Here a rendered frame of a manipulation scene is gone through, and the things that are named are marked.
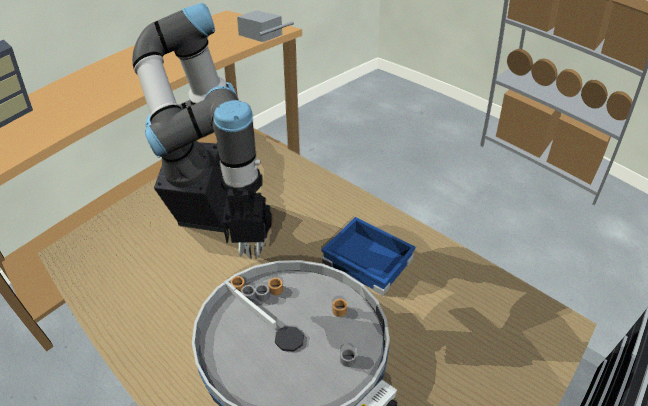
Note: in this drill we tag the blue crate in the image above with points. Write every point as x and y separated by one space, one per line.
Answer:
373 250

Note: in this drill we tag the grey metal sleeve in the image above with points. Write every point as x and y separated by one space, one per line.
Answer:
262 288
349 352
249 289

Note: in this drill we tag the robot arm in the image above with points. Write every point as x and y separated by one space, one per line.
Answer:
173 126

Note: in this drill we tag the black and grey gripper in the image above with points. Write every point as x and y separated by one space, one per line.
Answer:
244 227

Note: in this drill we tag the bronze bushing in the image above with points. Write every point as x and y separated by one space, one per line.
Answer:
339 303
275 282
238 280

